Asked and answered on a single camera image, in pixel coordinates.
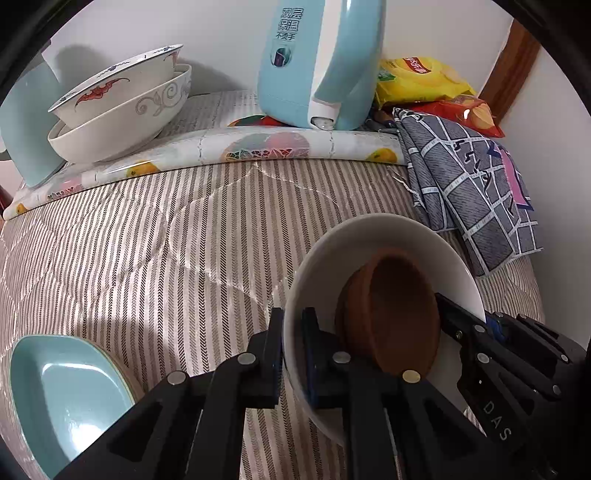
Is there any yellow chip bag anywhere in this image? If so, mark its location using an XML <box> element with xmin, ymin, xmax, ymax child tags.
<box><xmin>375</xmin><ymin>56</ymin><xmax>476</xmax><ymax>110</ymax></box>

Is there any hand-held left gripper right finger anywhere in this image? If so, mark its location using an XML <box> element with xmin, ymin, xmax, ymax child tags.
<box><xmin>302</xmin><ymin>307</ymin><xmax>492</xmax><ymax>480</ymax></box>

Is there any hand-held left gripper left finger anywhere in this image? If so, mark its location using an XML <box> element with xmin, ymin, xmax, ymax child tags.
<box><xmin>54</xmin><ymin>307</ymin><xmax>285</xmax><ymax>480</ymax></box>

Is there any blue square plate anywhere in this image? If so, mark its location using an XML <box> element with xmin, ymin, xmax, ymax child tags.
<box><xmin>9</xmin><ymin>335</ymin><xmax>136</xmax><ymax>480</ymax></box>

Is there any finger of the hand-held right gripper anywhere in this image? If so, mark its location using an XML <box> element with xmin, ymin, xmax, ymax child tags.
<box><xmin>485</xmin><ymin>311</ymin><xmax>520</xmax><ymax>344</ymax></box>
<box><xmin>434</xmin><ymin>292</ymin><xmax>491</xmax><ymax>344</ymax></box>

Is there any grey checkered cloth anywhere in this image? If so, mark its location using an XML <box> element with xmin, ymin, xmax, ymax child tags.
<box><xmin>392</xmin><ymin>107</ymin><xmax>544</xmax><ymax>278</ymax></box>

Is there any red chip bag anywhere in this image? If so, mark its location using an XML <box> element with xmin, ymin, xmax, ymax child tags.
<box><xmin>406</xmin><ymin>95</ymin><xmax>507</xmax><ymax>138</ymax></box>

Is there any white bowl with grey scrolls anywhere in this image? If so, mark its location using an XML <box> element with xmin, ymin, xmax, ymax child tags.
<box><xmin>47</xmin><ymin>64</ymin><xmax>192</xmax><ymax>164</ymax></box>

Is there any light blue thermos jug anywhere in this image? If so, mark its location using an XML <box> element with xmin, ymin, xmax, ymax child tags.
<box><xmin>0</xmin><ymin>61</ymin><xmax>64</xmax><ymax>188</ymax></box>

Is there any light blue electric kettle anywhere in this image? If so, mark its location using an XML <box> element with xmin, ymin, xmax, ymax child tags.
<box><xmin>257</xmin><ymin>0</ymin><xmax>387</xmax><ymax>132</ymax></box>

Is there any rolled floral plastic sheet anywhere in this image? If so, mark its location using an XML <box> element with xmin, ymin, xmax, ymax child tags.
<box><xmin>2</xmin><ymin>115</ymin><xmax>413</xmax><ymax>220</ymax></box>

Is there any plain white bowl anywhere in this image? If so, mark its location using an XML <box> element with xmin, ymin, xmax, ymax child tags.
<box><xmin>281</xmin><ymin>213</ymin><xmax>487</xmax><ymax>446</ymax></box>

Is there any brown wooden door frame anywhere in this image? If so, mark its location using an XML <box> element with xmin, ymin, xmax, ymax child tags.
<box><xmin>477</xmin><ymin>21</ymin><xmax>541</xmax><ymax>126</ymax></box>

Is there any white bowl with red-blue pattern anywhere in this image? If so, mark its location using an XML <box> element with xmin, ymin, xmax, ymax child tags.
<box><xmin>47</xmin><ymin>44</ymin><xmax>184</xmax><ymax>128</ymax></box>

